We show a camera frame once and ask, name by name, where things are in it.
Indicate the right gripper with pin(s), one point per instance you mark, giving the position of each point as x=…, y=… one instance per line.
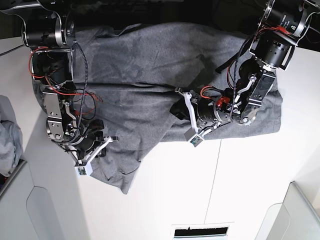
x=90, y=143

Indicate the left white bin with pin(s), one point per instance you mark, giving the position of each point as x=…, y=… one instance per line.
x=15, y=222

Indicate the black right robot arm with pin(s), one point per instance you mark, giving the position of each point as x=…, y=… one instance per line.
x=49, y=31

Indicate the right white bin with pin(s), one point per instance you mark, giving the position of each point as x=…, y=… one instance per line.
x=293, y=219

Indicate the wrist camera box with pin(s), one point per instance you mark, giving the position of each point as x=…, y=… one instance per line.
x=193, y=137
x=83, y=170

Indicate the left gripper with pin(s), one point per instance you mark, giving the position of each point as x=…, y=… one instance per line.
x=206, y=110

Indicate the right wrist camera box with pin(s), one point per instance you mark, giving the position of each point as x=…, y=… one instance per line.
x=83, y=170

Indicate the grey t-shirt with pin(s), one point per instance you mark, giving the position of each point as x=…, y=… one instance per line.
x=134, y=72

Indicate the white bin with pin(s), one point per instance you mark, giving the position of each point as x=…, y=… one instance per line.
x=293, y=219
x=15, y=222

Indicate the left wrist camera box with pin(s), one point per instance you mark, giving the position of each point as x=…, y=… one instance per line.
x=193, y=137

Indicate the light grey cloth pile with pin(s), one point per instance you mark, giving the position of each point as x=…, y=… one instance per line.
x=11, y=138

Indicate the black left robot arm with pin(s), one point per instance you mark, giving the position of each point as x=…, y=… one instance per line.
x=282, y=26

